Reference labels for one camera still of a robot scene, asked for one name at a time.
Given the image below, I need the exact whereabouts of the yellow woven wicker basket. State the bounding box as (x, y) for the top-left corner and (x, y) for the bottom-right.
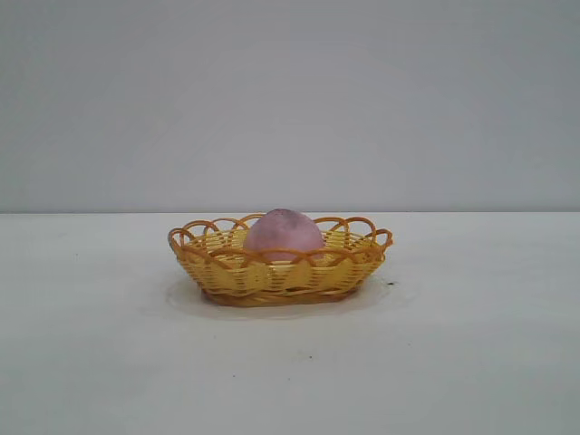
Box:
(168, 213), (395, 306)

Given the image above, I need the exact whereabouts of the pink peach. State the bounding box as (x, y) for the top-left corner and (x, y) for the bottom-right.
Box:
(241, 207), (327, 265)

